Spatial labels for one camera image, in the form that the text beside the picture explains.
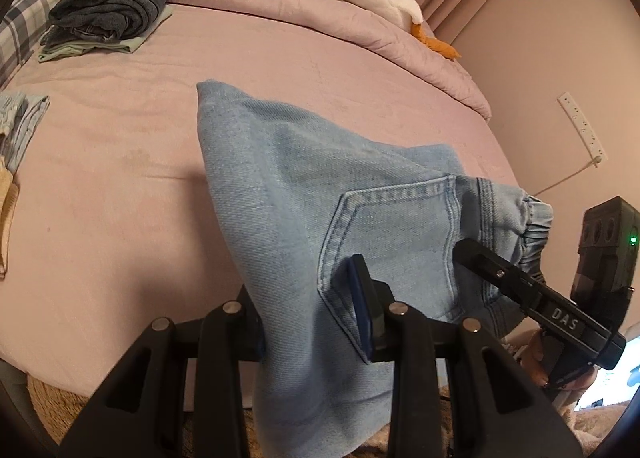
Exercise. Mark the folded light blue cloth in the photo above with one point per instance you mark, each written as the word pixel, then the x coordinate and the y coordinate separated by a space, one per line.
pixel 30 118

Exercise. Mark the light blue denim pants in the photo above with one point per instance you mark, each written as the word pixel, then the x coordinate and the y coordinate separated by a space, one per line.
pixel 280 188

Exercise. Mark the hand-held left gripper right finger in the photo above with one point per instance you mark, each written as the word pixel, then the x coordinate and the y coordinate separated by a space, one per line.
pixel 358 298

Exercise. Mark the pink quilted comforter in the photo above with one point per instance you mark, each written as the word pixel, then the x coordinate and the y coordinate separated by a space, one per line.
pixel 350 23

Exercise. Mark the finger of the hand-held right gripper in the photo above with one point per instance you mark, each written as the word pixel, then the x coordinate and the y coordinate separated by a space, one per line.
pixel 487 265

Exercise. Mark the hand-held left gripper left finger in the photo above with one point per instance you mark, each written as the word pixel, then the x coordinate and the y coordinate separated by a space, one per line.
pixel 220 338

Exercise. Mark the bed with pink sheet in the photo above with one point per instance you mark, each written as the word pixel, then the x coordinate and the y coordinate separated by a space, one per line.
pixel 125 138

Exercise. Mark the plaid pillow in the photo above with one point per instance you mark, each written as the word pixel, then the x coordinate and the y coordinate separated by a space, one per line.
pixel 25 18

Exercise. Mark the person's right hand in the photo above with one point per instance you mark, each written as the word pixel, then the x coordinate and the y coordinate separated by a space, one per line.
pixel 536 360

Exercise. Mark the pale yellow cloth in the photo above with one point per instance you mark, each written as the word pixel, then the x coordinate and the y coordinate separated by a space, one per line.
pixel 7 208

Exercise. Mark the folded pale green cloth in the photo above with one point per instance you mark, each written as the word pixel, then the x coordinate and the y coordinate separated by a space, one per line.
pixel 135 42

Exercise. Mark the white wall power strip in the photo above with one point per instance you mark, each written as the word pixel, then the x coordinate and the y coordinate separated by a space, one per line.
pixel 582 128

